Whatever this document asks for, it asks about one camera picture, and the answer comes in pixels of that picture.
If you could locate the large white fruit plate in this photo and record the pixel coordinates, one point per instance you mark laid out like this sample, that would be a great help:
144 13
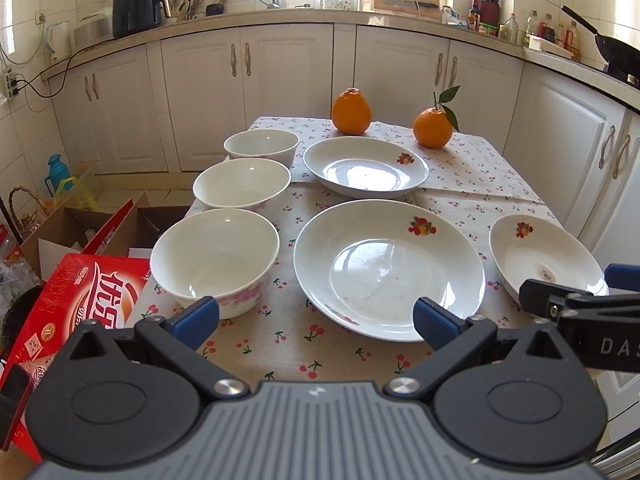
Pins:
364 264

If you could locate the white power strip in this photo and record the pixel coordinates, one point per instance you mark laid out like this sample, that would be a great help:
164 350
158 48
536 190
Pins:
8 85

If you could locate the white floral bowl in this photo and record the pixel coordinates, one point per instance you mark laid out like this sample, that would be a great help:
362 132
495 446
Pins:
269 143
226 254
246 183

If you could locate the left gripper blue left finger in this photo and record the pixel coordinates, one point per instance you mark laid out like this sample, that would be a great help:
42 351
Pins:
193 325

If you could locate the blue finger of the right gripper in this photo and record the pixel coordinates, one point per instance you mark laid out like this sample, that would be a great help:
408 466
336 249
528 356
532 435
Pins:
552 301
623 277

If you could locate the black air fryer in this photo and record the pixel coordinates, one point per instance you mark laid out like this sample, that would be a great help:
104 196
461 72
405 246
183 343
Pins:
133 16

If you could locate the brown cardboard box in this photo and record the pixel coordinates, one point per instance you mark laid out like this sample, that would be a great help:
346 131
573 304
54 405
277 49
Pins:
131 231

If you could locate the cherry print tablecloth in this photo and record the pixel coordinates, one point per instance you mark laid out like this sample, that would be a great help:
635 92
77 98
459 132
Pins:
285 337

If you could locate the red printed carton box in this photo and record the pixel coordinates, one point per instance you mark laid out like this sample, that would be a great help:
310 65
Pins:
82 287

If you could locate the wicker basket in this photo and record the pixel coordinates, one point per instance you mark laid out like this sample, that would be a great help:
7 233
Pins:
28 210

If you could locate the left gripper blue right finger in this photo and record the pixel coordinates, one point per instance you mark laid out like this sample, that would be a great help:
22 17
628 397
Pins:
436 325

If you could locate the white electric kettle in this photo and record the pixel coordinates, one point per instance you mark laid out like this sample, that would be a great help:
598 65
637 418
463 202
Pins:
57 41

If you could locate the orange with green leaves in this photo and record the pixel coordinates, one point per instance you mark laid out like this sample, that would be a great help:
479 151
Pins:
434 127

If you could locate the black wok pan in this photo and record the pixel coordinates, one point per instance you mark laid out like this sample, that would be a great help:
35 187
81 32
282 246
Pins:
622 60

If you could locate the small fruit plate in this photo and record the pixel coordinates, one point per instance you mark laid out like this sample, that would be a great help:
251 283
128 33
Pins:
525 246

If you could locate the red knife block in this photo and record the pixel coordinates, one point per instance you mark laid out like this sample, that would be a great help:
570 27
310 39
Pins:
489 12

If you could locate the bumpy orange tangerine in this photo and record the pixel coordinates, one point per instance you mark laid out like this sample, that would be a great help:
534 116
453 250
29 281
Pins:
351 113

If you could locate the yellow plastic bag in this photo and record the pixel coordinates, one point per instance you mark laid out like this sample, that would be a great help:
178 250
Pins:
72 187

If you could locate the blue thermos jug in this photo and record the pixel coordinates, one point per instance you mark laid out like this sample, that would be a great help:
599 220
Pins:
57 172

